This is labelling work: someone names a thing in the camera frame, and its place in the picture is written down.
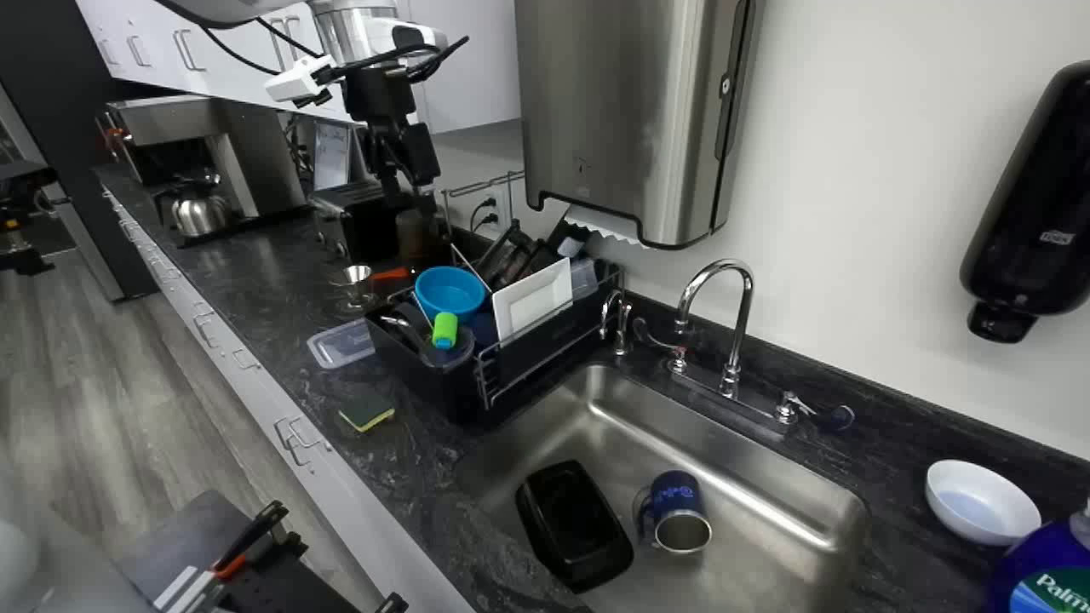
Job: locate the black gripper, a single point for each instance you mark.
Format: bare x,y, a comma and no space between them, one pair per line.
379,99

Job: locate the blue steel mug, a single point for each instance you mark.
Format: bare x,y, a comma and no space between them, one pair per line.
672,515

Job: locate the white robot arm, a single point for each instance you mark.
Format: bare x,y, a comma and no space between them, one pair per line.
372,55

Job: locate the blue plastic cup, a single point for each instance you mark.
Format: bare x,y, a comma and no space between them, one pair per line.
448,288

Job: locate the chrome sink faucet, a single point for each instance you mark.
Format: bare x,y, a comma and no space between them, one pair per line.
734,385

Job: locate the stainless steel sink basin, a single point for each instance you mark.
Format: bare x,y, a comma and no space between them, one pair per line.
635,503

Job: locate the steel coffee maker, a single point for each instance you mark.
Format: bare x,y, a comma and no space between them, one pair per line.
210,165

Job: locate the white upper cabinets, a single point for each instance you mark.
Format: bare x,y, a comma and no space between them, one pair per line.
153,45

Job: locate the steel paper towel dispenser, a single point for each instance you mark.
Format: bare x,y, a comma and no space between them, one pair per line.
631,111

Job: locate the clear plastic container lid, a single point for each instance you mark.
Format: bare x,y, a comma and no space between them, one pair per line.
343,345

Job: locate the white cutting board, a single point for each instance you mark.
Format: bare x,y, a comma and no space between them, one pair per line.
533,300

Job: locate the black dish drying rack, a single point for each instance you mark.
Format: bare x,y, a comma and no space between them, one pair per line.
481,379

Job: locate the green yellow sponge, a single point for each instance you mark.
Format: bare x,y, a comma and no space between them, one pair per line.
367,413

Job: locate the black plastic food container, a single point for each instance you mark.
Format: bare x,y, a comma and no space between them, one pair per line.
571,526

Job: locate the white ceramic bowl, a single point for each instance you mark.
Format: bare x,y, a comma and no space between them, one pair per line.
977,503

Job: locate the blue dish soap bottle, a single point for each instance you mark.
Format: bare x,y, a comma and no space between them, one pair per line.
1048,574

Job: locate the black wall soap dispenser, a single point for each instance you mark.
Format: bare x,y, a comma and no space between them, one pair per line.
1031,254

